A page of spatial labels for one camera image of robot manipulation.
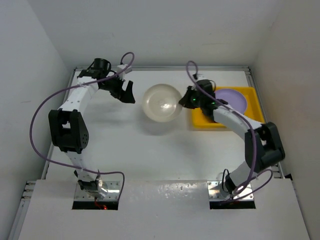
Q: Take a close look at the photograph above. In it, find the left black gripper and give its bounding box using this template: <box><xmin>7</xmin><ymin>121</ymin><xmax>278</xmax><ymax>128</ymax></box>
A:
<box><xmin>99</xmin><ymin>72</ymin><xmax>134</xmax><ymax>103</ymax></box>

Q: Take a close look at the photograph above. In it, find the cream plate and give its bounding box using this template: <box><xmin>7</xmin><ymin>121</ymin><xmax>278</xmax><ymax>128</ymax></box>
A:
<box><xmin>141</xmin><ymin>83</ymin><xmax>183</xmax><ymax>123</ymax></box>

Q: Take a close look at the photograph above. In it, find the purple plate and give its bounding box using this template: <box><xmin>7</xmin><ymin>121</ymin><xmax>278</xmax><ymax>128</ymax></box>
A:
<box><xmin>215</xmin><ymin>88</ymin><xmax>248</xmax><ymax>114</ymax></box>

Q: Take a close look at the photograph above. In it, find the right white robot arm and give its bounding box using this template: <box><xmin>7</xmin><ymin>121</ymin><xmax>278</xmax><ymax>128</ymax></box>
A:
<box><xmin>179</xmin><ymin>79</ymin><xmax>286</xmax><ymax>195</ymax></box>

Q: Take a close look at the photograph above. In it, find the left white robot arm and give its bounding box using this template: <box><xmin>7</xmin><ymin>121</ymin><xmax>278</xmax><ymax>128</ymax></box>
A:
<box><xmin>48</xmin><ymin>58</ymin><xmax>136</xmax><ymax>195</ymax></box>

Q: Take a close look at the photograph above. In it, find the yellow plastic bin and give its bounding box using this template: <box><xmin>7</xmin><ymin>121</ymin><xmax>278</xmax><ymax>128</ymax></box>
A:
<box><xmin>190</xmin><ymin>86</ymin><xmax>265</xmax><ymax>130</ymax></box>

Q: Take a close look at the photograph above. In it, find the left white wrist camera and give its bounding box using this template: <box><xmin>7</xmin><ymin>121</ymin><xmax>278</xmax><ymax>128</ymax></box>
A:
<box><xmin>116</xmin><ymin>64</ymin><xmax>132</xmax><ymax>79</ymax></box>

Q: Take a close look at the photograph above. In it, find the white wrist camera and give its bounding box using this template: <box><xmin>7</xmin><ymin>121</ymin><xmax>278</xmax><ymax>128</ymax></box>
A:
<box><xmin>116</xmin><ymin>64</ymin><xmax>132</xmax><ymax>79</ymax></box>
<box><xmin>196</xmin><ymin>74</ymin><xmax>207</xmax><ymax>81</ymax></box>

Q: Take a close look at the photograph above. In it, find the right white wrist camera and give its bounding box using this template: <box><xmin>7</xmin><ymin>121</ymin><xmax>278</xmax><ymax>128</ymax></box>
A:
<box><xmin>196</xmin><ymin>74</ymin><xmax>207</xmax><ymax>81</ymax></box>

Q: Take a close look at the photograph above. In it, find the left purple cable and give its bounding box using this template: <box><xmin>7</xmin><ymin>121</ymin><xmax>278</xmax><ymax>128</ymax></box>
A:
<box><xmin>29</xmin><ymin>51</ymin><xmax>125</xmax><ymax>201</ymax></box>

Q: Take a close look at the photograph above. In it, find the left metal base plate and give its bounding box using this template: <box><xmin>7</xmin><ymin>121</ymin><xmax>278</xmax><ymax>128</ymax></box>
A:
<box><xmin>73</xmin><ymin>180</ymin><xmax>121</xmax><ymax>202</ymax></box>

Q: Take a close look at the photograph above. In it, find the metal base plate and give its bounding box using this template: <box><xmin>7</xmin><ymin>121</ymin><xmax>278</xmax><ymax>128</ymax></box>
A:
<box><xmin>73</xmin><ymin>180</ymin><xmax>121</xmax><ymax>202</ymax></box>
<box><xmin>207</xmin><ymin>180</ymin><xmax>254</xmax><ymax>202</ymax></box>

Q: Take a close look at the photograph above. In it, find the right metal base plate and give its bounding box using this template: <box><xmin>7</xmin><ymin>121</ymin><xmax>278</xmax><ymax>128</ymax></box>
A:
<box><xmin>207</xmin><ymin>180</ymin><xmax>254</xmax><ymax>202</ymax></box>

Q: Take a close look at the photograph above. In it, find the aluminium table frame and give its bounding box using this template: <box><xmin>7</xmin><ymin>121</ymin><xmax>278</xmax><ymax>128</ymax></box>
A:
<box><xmin>10</xmin><ymin>67</ymin><xmax>293</xmax><ymax>240</ymax></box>

